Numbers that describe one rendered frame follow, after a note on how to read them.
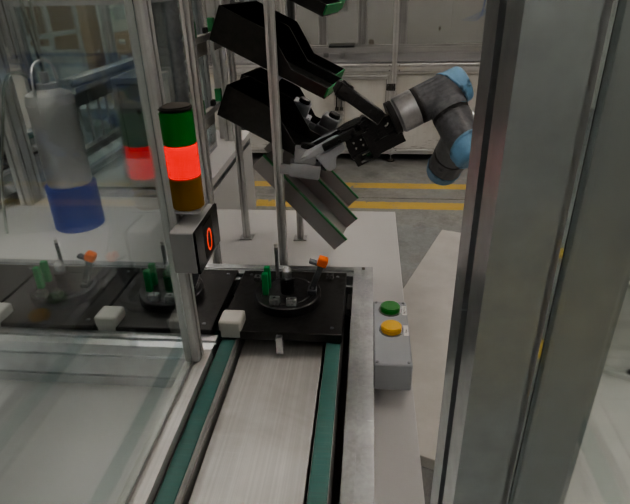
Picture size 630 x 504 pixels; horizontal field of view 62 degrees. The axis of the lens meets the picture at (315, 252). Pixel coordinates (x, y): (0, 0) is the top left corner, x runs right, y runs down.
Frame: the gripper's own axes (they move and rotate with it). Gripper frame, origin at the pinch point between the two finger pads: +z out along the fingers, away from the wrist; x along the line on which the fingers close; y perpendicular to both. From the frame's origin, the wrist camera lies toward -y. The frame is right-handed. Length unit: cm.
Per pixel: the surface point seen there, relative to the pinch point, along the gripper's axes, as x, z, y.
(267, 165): 12.1, 10.2, 1.1
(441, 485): -98, -8, -7
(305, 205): 10.3, 6.5, 13.3
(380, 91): 392, -53, 53
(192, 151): -31.7, 11.9, -13.2
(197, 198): -31.2, 15.2, -6.7
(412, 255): 199, -14, 126
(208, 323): -17.5, 31.1, 18.6
